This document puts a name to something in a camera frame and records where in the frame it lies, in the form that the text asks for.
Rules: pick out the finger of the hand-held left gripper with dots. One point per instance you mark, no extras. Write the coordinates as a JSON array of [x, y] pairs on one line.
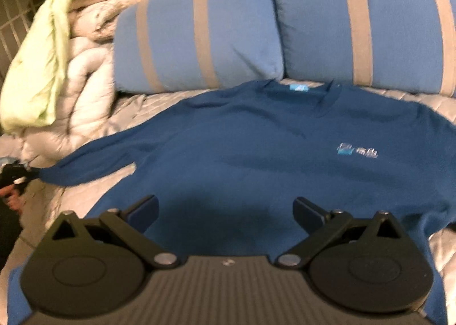
[[14, 172]]

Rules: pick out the blue grey-striped pillow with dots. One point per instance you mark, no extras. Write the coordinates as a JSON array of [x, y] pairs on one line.
[[178, 36], [392, 26]]

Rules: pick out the person's left hand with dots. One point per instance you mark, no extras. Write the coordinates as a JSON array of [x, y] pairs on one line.
[[10, 198]]

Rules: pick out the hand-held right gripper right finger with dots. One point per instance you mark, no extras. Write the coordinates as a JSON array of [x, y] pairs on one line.
[[306, 213]]

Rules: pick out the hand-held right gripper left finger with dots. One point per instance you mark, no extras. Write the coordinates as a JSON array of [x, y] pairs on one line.
[[144, 213]]

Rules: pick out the white quilted duvet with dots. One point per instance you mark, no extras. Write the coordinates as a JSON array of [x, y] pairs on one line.
[[82, 97]]

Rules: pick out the window grille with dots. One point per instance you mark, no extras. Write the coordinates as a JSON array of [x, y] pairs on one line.
[[14, 8]]

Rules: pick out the blue sweater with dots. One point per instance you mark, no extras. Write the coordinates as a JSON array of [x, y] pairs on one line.
[[249, 154]]

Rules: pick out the light green duvet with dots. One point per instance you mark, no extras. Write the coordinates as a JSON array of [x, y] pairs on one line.
[[32, 72]]

